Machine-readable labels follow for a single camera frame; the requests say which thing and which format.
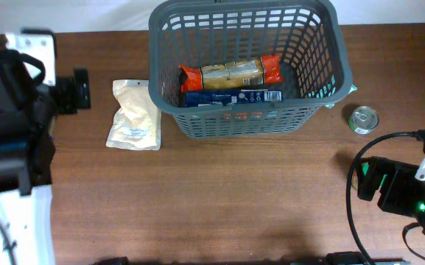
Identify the beige grain pouch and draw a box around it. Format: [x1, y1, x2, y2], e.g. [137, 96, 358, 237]
[106, 79, 161, 151]

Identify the mint green wipes packet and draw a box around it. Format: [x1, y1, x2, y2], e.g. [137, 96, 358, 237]
[302, 74, 357, 108]

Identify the grey plastic basket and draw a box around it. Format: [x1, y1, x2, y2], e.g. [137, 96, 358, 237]
[149, 0, 353, 138]

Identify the red spaghetti pasta packet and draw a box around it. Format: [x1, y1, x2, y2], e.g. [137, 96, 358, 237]
[179, 55, 284, 93]

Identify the blue Kleenex tissue multipack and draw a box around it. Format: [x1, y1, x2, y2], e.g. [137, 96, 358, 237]
[183, 89, 283, 107]

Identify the green lid jar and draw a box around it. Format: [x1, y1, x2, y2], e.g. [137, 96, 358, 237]
[351, 162, 387, 191]

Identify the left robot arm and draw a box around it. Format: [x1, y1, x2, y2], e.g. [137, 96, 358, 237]
[0, 49, 91, 264]

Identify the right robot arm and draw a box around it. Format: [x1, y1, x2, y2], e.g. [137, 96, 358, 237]
[356, 156, 425, 234]

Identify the silver tin can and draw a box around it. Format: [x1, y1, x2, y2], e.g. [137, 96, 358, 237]
[348, 106, 379, 135]

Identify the right black cable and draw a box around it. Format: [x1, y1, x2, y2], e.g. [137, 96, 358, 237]
[345, 131, 425, 265]

